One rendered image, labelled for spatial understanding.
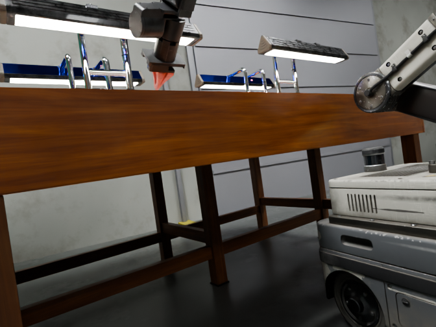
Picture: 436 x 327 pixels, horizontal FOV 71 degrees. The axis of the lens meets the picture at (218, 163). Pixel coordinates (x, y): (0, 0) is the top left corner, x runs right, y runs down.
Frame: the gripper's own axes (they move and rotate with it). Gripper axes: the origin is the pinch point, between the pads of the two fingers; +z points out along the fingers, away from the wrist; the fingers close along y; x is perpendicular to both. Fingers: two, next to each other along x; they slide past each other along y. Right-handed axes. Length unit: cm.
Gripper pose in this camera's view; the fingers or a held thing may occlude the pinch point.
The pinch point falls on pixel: (156, 86)
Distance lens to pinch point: 89.3
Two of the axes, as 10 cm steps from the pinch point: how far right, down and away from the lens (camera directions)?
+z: -3.4, 6.8, 6.5
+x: 4.7, 7.2, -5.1
